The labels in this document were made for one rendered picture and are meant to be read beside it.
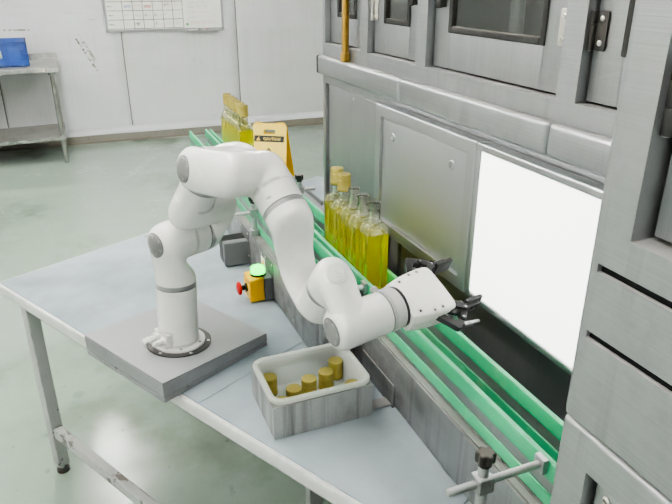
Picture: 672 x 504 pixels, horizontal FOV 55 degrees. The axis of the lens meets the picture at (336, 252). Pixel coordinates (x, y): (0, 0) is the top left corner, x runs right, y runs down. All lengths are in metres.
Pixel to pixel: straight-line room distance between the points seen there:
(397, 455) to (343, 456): 0.11
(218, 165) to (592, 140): 0.62
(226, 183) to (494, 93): 0.55
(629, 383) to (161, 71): 6.93
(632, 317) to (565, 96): 0.66
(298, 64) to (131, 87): 1.87
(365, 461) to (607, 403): 0.78
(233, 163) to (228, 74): 6.32
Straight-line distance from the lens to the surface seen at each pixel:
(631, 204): 0.55
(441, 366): 1.25
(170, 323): 1.57
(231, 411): 1.46
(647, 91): 0.53
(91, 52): 7.24
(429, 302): 1.13
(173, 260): 1.49
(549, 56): 1.23
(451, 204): 1.44
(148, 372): 1.53
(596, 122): 1.12
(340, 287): 1.05
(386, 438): 1.38
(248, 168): 1.15
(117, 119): 7.35
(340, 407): 1.39
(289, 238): 1.15
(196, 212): 1.40
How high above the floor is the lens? 1.62
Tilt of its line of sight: 23 degrees down
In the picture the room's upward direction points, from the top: straight up
